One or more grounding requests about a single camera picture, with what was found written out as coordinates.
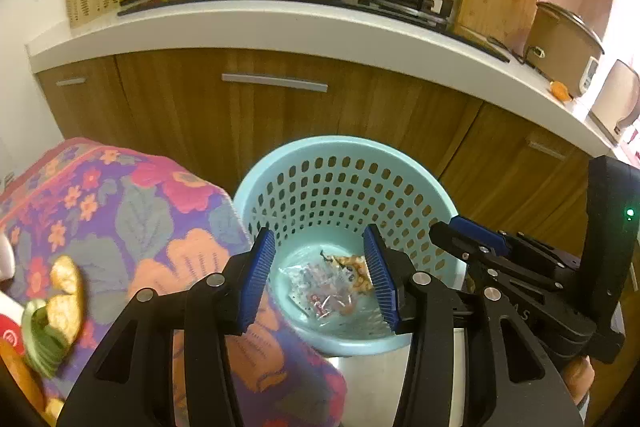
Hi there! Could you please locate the white kitchen countertop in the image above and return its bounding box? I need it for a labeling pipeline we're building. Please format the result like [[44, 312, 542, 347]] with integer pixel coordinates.
[[25, 0, 621, 158]]

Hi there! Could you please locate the orange patterned snack packet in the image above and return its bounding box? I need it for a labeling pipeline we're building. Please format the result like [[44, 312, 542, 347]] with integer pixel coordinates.
[[332, 254, 376, 295]]

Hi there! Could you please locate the black power cord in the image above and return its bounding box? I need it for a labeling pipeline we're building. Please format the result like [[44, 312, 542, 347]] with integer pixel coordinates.
[[487, 36, 537, 68]]

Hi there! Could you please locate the long silver cabinet handle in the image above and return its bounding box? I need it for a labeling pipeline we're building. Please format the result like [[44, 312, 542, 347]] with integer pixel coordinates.
[[221, 73, 328, 94]]

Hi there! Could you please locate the wooden kitchen cabinet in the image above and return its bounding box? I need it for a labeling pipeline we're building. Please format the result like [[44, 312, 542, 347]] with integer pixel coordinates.
[[35, 49, 621, 258]]

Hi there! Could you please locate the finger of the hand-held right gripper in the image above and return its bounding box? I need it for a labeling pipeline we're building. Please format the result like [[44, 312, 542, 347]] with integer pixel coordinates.
[[428, 221, 547, 294], [449, 215, 584, 281]]

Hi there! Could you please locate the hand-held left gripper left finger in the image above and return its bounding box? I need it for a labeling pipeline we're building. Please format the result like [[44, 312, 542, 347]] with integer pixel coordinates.
[[57, 227, 278, 427]]

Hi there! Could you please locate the white object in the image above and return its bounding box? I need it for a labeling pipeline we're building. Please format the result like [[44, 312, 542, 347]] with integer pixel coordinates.
[[0, 234, 16, 281]]

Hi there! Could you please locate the white countertop appliance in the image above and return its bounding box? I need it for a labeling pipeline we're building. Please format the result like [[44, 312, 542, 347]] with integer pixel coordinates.
[[587, 59, 640, 146]]

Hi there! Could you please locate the floral tablecloth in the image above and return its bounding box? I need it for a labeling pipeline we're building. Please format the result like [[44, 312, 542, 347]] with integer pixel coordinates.
[[0, 137, 348, 427]]

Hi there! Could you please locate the light blue perforated plastic basket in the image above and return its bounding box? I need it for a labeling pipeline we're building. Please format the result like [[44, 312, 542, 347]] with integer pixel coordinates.
[[232, 135, 461, 358]]

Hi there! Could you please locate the clear plastic wrapper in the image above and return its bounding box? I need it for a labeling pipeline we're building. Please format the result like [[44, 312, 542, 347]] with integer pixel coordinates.
[[277, 252, 362, 323]]

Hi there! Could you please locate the beige rice cooker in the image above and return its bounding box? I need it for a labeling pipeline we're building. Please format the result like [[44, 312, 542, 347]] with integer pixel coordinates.
[[525, 1, 606, 98]]

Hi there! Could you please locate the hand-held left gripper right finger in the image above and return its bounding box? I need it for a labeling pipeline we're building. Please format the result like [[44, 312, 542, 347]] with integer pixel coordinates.
[[362, 223, 586, 427]]

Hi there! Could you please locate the person's right hand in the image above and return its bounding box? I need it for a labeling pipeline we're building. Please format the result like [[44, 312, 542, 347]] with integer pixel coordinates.
[[562, 354, 596, 408]]

